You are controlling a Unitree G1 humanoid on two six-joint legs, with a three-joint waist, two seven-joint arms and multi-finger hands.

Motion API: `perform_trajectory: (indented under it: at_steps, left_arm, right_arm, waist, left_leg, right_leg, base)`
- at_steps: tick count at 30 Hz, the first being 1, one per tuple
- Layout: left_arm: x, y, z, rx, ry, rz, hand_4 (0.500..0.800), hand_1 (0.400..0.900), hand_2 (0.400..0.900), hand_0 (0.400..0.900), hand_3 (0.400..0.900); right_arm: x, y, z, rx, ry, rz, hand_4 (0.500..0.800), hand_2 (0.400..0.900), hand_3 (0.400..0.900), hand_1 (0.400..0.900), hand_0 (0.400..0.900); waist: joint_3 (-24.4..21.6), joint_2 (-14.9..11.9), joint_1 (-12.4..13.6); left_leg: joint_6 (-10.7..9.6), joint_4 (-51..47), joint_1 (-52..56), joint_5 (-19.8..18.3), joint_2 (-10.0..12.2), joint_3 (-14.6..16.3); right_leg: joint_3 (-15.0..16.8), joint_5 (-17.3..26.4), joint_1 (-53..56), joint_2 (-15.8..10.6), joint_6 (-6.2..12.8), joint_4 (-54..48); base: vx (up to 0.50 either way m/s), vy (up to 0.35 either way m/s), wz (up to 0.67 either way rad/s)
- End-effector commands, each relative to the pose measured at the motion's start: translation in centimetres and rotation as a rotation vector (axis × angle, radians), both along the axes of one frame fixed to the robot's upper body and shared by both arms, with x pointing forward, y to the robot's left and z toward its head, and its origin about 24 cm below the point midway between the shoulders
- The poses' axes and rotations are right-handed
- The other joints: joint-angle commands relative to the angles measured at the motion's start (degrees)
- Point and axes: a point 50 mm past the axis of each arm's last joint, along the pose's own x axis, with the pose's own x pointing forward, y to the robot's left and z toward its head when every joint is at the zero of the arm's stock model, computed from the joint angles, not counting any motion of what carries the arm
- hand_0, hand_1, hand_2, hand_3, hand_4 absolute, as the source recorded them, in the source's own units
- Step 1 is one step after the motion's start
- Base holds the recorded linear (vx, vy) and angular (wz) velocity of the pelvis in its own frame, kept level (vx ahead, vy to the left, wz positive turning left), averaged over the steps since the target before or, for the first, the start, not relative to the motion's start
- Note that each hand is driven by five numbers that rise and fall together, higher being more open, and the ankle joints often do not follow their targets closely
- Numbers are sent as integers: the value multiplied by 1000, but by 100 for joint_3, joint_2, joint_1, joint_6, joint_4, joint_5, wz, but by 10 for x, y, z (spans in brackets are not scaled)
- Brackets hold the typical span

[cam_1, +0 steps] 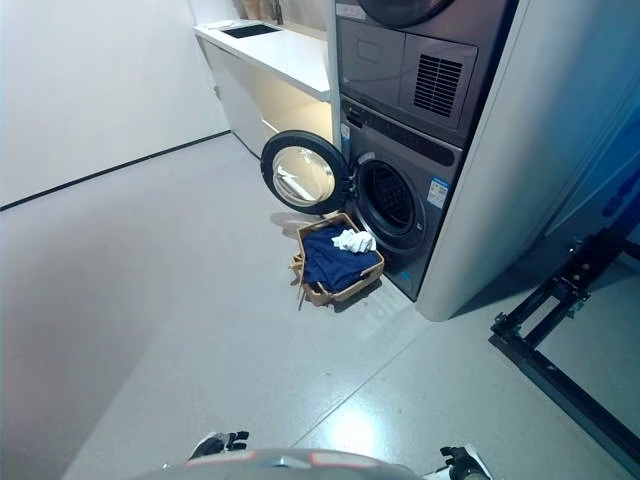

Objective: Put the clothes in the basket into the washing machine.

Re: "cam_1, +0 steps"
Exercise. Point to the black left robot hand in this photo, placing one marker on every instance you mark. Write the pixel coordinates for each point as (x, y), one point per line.
(222, 443)

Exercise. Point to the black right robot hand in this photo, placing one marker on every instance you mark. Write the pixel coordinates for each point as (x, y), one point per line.
(462, 457)

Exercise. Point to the woven wicker laundry basket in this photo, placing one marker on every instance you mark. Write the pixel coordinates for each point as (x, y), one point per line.
(345, 292)

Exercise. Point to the dark grey front-load washing machine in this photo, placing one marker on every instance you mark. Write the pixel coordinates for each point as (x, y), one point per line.
(440, 250)

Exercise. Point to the grey robot torso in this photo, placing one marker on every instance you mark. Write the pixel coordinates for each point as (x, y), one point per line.
(280, 465)

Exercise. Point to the dark blue garment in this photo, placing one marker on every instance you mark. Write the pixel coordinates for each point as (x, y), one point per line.
(330, 265)

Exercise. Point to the white crumpled garment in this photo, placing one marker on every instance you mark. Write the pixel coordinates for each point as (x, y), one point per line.
(355, 242)

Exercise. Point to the energy label sticker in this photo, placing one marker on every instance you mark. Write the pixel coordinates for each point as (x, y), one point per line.
(439, 191)

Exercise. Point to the round black washer door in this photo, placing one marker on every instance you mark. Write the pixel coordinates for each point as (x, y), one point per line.
(270, 165)

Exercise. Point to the small blue sticker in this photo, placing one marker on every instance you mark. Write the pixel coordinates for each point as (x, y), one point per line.
(345, 135)

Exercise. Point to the white counter cabinet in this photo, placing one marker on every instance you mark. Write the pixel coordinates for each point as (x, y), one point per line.
(280, 60)

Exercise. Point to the dark grey stacked dryer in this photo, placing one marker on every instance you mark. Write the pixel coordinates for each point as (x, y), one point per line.
(380, 70)

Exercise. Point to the black inset counter sink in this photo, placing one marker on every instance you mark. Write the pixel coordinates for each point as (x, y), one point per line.
(249, 31)

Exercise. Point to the black metal frame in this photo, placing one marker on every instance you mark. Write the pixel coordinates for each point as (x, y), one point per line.
(545, 295)

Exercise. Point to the white appliance enclosure cabinet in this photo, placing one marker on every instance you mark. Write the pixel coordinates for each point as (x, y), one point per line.
(525, 150)

